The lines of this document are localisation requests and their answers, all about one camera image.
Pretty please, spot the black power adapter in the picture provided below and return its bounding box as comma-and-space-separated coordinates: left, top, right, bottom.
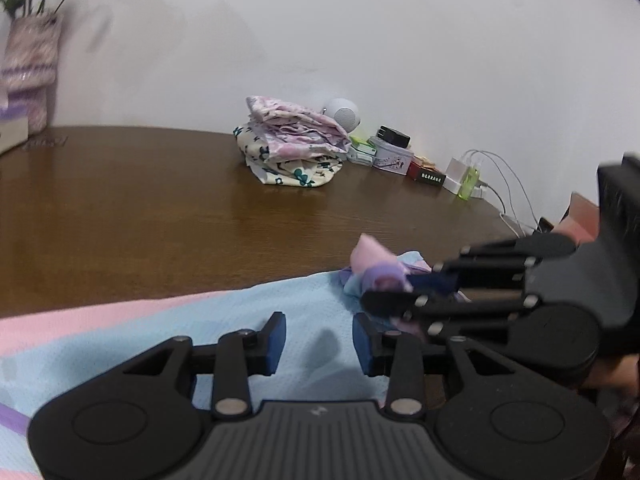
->
376, 126, 411, 148

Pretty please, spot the small green bottle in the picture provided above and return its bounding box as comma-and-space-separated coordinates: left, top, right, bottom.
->
457, 169, 482, 201

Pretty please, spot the white robot speaker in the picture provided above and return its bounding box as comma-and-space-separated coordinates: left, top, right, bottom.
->
321, 97, 362, 133

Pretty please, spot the cream floral folded garment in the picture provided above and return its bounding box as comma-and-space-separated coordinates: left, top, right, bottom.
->
233, 122, 346, 188

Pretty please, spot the black hairpin set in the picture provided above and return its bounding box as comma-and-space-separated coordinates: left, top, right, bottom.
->
22, 135, 68, 150

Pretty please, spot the purple tissue box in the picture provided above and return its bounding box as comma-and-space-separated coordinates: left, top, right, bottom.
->
0, 91, 30, 156

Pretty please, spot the lavender floral tin box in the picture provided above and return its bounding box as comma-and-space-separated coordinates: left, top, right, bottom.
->
369, 136, 415, 176

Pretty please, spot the pink blue mesh vest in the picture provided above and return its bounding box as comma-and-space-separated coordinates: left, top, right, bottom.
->
0, 234, 473, 480

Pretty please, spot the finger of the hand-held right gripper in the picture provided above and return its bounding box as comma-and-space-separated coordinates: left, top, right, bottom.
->
405, 234, 580, 295
361, 287, 545, 347

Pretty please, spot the red black box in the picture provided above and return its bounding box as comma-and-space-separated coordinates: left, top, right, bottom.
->
406, 160, 447, 186

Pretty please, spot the pink floral folded garment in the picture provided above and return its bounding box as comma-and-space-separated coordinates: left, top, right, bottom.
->
244, 95, 352, 163

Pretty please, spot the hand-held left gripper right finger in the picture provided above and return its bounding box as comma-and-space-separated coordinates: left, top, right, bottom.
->
352, 312, 522, 418

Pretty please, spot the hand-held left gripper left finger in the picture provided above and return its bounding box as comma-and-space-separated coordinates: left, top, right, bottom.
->
119, 312, 287, 420

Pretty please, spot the pink knitted vase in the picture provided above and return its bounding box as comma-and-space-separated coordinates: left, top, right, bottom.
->
0, 12, 63, 133

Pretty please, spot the green white small box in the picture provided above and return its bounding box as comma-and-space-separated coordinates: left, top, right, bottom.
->
349, 135, 377, 158

